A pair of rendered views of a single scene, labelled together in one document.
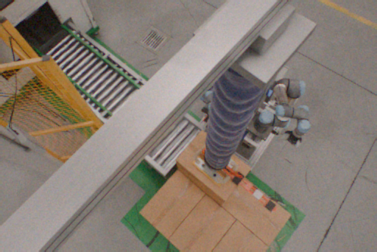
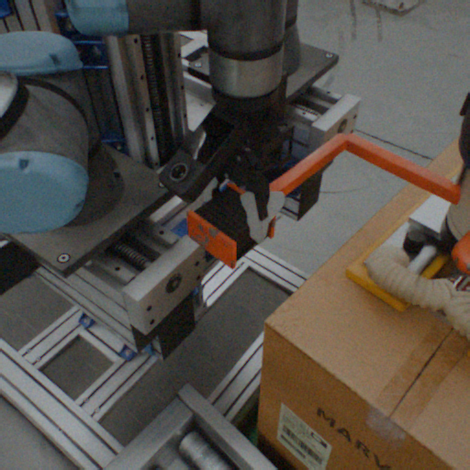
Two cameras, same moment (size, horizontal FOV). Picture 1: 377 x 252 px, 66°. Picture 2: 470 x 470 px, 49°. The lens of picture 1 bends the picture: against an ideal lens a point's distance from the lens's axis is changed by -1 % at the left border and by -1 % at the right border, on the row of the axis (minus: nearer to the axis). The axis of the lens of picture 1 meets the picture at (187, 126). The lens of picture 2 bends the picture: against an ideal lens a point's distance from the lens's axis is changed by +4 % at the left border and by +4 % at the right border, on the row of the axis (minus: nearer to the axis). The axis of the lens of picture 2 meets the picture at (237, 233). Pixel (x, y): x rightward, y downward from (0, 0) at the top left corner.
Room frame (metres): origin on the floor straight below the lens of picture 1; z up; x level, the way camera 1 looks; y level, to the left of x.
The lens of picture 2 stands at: (1.05, 0.25, 1.57)
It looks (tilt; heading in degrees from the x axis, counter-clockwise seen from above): 47 degrees down; 269
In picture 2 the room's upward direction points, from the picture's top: straight up
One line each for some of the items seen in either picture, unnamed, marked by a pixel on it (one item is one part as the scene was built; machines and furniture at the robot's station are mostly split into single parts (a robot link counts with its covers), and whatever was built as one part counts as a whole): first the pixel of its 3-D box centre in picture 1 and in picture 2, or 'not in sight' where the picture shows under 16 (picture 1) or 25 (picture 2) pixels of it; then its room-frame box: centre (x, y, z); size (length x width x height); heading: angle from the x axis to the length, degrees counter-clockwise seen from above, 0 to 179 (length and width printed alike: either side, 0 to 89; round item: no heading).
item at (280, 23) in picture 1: (257, 20); not in sight; (0.65, -0.25, 2.91); 0.16 x 0.16 x 0.10; 46
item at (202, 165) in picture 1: (208, 170); not in sight; (0.59, -0.18, 0.97); 0.34 x 0.10 x 0.05; 46
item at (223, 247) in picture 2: not in sight; (231, 224); (1.06, -0.21, 1.08); 0.09 x 0.08 x 0.05; 136
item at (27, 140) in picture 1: (27, 139); not in sight; (0.76, 1.20, 1.62); 0.20 x 0.05 x 0.30; 46
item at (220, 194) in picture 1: (211, 169); (453, 343); (0.66, -0.23, 0.74); 0.60 x 0.40 x 0.40; 47
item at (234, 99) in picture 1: (231, 107); not in sight; (0.65, -0.25, 2.22); 0.24 x 0.24 x 1.25
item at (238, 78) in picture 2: not in sight; (242, 62); (1.04, -0.23, 1.30); 0.08 x 0.08 x 0.05
